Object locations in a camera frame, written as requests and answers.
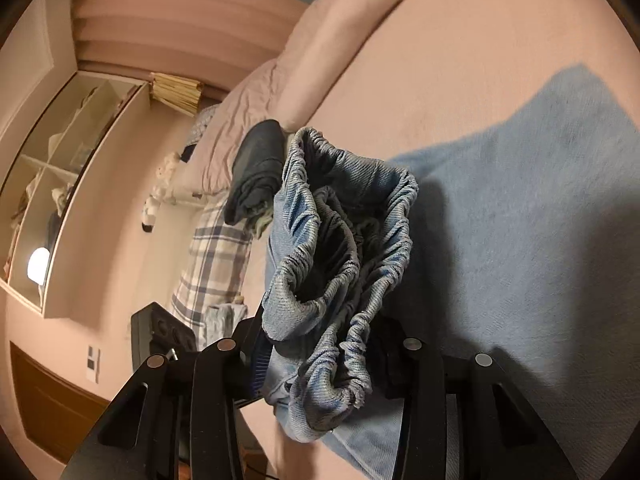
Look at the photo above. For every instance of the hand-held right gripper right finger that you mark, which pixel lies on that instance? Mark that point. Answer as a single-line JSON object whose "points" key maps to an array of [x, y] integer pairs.
{"points": [[395, 360]]}

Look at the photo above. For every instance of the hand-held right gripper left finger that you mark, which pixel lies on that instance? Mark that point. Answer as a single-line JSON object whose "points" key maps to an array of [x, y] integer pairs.
{"points": [[260, 367]]}

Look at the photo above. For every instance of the light blue denim pants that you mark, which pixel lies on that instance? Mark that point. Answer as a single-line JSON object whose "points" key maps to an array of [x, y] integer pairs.
{"points": [[525, 210]]}

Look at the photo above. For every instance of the plaid pillow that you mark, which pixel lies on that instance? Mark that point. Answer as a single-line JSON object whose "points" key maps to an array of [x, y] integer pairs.
{"points": [[210, 270]]}

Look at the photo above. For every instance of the white and black plush toy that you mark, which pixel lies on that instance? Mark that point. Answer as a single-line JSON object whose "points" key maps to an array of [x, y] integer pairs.
{"points": [[149, 212]]}

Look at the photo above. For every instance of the brown wooden cabinet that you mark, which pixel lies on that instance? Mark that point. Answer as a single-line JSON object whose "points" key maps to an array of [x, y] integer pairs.
{"points": [[55, 405]]}

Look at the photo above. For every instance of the glowing white lamp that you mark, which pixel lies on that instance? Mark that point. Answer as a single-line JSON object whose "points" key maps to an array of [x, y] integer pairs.
{"points": [[38, 266]]}

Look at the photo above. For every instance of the cream open shelf cabinet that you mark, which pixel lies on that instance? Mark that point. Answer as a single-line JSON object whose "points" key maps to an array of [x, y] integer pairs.
{"points": [[100, 200]]}

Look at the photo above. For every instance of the folded dark denim jeans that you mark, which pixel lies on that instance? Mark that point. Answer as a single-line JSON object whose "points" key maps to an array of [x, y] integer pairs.
{"points": [[255, 170]]}

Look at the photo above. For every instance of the blue checked cloth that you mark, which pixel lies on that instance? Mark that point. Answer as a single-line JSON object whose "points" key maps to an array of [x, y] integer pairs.
{"points": [[201, 127]]}

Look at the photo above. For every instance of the pink pillow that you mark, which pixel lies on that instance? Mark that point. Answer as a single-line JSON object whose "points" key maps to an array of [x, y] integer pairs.
{"points": [[240, 120]]}

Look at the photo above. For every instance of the yellow pleated cloth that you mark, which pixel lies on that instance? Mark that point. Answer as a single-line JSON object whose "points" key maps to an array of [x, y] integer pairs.
{"points": [[177, 94]]}

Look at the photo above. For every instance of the bed with pink sheet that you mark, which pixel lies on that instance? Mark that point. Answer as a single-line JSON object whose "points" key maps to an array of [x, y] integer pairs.
{"points": [[450, 85]]}

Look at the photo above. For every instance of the pink curtain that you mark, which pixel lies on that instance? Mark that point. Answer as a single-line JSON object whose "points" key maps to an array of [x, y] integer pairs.
{"points": [[190, 20]]}

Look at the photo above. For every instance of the pink duvet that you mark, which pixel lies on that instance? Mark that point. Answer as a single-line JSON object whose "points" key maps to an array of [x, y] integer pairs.
{"points": [[340, 35]]}

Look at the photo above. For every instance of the grey wall switch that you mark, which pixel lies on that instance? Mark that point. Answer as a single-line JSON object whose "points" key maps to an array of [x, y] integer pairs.
{"points": [[93, 364]]}

